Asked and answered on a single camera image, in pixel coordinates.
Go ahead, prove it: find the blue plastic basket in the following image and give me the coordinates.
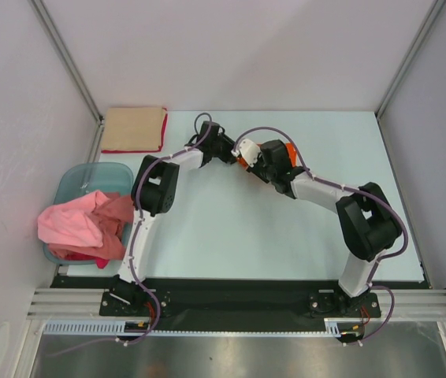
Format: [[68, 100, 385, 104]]
[[42, 162, 134, 264]]

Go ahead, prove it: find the orange t shirt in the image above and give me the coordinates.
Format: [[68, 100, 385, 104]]
[[236, 143, 297, 169]]

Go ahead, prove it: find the right aluminium frame post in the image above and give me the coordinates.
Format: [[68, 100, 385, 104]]
[[374, 0, 446, 119]]

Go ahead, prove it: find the aluminium frame post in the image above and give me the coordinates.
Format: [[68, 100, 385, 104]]
[[28, 0, 103, 162], [374, 0, 446, 119]]

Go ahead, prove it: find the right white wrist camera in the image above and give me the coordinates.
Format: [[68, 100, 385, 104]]
[[231, 139, 261, 168]]

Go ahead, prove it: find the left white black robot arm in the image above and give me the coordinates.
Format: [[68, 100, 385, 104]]
[[110, 119, 236, 315]]

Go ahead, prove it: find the light pink t shirt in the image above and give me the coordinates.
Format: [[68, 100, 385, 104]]
[[37, 191, 109, 247]]

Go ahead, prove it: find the folded beige t shirt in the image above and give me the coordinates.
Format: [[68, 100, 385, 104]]
[[100, 106, 168, 152]]

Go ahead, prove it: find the left aluminium frame post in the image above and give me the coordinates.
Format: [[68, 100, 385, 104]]
[[28, 0, 103, 162]]

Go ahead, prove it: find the white slotted cable duct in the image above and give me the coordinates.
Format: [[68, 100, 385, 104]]
[[43, 317, 366, 338]]

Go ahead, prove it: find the folded red t shirt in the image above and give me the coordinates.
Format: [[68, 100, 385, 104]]
[[100, 106, 169, 154]]

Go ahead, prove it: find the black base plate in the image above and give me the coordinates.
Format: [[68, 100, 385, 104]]
[[32, 276, 429, 333]]

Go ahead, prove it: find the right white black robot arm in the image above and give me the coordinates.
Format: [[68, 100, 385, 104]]
[[237, 139, 404, 316]]

